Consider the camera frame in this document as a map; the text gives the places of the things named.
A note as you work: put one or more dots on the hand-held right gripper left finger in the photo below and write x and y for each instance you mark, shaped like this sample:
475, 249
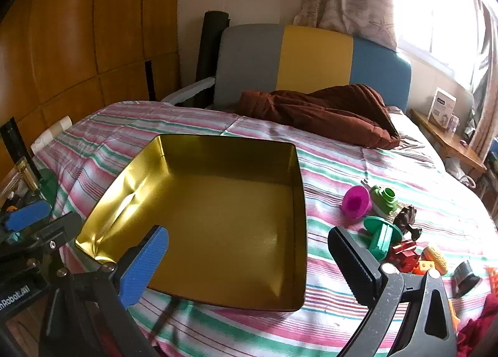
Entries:
144, 263

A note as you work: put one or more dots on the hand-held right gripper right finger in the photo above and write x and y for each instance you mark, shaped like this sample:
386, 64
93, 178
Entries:
356, 263

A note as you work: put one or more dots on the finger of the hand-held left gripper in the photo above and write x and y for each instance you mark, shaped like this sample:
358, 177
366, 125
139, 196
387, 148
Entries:
27, 216
54, 232

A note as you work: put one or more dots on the teal plastic toy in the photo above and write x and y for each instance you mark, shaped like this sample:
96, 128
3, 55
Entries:
379, 236

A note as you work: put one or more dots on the red toy car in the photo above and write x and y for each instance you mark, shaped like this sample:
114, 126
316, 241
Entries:
404, 254

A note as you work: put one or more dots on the pink toy funnel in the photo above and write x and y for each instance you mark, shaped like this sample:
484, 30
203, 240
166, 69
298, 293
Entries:
356, 201

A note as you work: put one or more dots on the brown figurine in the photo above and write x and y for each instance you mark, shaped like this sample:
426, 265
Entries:
406, 219

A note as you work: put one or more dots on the green plug night light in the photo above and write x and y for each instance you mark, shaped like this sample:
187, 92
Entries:
383, 199

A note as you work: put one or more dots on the yellow patterned egg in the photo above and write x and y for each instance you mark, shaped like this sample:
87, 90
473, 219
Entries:
435, 258

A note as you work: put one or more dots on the gold tin box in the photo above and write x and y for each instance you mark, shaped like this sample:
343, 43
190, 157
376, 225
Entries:
218, 225

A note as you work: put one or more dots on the black grey cylinder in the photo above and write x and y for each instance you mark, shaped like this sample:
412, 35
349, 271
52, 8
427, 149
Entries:
467, 277

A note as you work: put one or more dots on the orange plastic toy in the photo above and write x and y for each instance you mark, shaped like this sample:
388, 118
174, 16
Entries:
493, 283

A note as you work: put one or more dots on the green glass table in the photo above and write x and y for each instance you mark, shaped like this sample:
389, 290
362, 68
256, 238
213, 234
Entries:
48, 186

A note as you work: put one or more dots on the striped blanket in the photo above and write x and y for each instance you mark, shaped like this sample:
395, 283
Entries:
350, 170

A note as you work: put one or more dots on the red cloth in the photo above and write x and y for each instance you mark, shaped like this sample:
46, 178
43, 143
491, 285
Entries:
478, 333

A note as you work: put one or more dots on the brown quilt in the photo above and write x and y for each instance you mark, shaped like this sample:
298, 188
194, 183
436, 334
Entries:
330, 112

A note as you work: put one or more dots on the wooden side shelf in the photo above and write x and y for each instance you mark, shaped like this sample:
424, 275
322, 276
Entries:
455, 143

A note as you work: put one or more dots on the white cardboard box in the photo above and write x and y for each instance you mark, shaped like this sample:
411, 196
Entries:
441, 104

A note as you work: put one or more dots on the wooden wardrobe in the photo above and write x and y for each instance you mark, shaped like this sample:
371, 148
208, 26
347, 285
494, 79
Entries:
77, 30

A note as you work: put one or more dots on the grey yellow blue headboard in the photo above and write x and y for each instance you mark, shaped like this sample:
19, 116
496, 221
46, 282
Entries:
311, 61

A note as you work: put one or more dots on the silver grey curtain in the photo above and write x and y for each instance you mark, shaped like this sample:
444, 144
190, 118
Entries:
486, 88

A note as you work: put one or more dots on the black rolled mat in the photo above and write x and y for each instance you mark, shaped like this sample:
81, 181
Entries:
210, 50

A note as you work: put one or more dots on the bright window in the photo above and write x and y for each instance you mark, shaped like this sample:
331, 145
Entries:
432, 3

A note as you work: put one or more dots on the black frame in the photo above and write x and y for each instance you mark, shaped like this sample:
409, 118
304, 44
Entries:
11, 143

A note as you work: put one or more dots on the white plastic rail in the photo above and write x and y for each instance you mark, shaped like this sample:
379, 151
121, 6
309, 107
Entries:
188, 90

